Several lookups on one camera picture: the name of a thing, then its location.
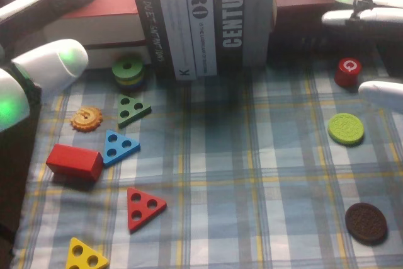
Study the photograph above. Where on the thick red hardcover book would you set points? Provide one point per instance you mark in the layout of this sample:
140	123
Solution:
113	4

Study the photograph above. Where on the blue plaid tablecloth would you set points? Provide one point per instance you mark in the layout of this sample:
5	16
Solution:
239	171

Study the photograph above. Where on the tan toy butter cookie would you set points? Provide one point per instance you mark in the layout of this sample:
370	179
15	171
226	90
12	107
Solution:
91	124

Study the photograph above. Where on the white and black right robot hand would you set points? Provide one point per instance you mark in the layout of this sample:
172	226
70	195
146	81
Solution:
378	18

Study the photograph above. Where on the yellow triangle block with holes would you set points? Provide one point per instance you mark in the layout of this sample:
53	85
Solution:
82	258

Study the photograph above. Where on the green toy sandwich cookie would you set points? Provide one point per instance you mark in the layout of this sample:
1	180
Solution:
345	128

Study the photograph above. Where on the brown toy sandwich cookie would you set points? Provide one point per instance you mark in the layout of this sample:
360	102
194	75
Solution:
366	223

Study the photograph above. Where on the red cylinder marked Q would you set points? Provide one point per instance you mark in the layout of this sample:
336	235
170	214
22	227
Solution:
346	77

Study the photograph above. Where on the red triangle block with holes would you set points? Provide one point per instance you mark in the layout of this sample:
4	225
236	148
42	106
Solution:
143	212

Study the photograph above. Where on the blue triangle block with holes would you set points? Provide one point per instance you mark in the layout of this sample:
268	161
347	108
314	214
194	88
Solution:
118	152

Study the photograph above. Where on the red rectangular wooden block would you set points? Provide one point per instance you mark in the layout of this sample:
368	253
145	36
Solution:
74	162

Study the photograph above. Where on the green triangle block with holes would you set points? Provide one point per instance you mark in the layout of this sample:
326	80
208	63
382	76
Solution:
133	113

